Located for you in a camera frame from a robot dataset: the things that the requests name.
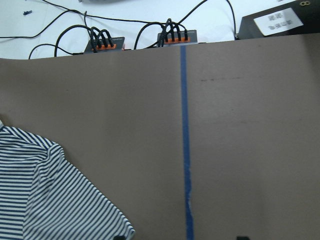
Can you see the right orange terminal hub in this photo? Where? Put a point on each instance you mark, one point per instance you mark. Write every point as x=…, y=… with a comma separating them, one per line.
x=174, y=33

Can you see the left orange terminal hub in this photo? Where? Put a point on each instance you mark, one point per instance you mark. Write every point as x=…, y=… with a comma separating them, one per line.
x=100, y=40

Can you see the black box with label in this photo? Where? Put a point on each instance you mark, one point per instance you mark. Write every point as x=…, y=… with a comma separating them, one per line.
x=294, y=18

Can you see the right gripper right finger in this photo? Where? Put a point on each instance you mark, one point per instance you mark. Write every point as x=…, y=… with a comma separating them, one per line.
x=241, y=238

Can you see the navy white striped polo shirt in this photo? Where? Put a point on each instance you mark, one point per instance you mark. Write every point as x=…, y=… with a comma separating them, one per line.
x=44, y=197

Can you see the orange terminal hub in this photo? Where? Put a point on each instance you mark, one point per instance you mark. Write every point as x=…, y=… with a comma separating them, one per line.
x=100, y=40
x=174, y=33

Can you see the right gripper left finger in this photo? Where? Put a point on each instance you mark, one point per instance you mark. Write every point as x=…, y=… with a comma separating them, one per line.
x=119, y=237

